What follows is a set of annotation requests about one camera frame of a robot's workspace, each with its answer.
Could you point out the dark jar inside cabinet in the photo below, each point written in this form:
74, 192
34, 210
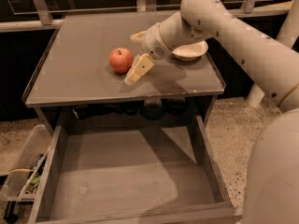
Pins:
176, 106

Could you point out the red apple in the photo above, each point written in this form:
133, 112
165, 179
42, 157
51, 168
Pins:
120, 60

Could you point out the open grey top drawer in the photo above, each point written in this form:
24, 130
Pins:
133, 172

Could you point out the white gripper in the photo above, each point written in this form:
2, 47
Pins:
152, 43

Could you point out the clear plastic bin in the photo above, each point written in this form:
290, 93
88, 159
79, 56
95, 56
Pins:
23, 179

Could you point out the white bowl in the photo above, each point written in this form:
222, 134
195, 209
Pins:
188, 53

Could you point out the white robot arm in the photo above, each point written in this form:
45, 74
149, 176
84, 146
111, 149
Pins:
272, 190

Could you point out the grey cabinet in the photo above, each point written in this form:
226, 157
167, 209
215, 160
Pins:
76, 71

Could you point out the dark cup inside cabinet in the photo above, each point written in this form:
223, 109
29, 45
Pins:
152, 109

